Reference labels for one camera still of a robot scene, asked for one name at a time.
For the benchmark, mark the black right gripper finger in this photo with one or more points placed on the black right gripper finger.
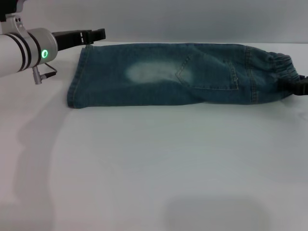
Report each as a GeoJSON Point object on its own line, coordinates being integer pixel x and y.
{"type": "Point", "coordinates": [292, 89]}
{"type": "Point", "coordinates": [304, 86]}

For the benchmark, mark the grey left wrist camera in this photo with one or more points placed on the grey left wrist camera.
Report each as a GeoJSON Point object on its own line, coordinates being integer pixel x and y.
{"type": "Point", "coordinates": [12, 16]}

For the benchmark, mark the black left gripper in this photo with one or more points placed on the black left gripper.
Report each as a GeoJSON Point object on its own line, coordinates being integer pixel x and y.
{"type": "Point", "coordinates": [69, 39]}

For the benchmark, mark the blue faded denim shorts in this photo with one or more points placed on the blue faded denim shorts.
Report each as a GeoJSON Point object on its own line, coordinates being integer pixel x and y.
{"type": "Point", "coordinates": [156, 84]}

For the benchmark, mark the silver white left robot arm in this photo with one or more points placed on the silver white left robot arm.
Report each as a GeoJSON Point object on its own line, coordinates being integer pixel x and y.
{"type": "Point", "coordinates": [21, 53]}

